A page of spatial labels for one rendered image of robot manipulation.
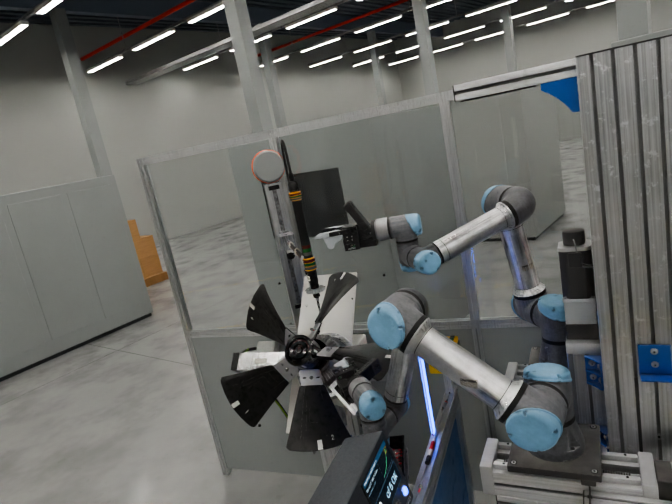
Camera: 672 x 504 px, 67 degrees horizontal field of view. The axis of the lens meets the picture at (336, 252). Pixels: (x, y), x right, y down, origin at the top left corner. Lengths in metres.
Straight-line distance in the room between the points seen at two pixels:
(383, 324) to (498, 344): 1.27
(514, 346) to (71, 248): 5.87
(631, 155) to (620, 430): 0.77
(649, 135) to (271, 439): 2.60
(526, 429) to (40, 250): 6.43
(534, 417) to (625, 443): 0.47
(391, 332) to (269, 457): 2.16
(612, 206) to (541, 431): 0.58
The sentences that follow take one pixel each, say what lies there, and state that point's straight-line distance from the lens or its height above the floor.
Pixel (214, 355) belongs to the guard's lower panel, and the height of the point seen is 0.84.
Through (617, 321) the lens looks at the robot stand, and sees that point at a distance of 1.55.
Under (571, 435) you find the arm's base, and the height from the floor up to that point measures 1.10.
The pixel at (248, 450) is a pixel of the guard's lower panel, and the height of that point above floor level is 0.19.
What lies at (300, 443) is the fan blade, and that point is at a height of 0.96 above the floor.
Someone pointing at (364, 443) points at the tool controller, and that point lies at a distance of 1.29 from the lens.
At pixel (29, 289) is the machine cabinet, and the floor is 0.91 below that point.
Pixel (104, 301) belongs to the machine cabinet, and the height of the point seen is 0.45.
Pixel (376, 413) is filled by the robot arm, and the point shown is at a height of 1.17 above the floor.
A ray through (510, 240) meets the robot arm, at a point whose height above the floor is 1.48.
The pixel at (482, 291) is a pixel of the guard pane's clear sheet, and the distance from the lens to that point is 2.47.
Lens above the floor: 1.95
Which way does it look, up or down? 12 degrees down
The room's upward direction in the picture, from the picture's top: 11 degrees counter-clockwise
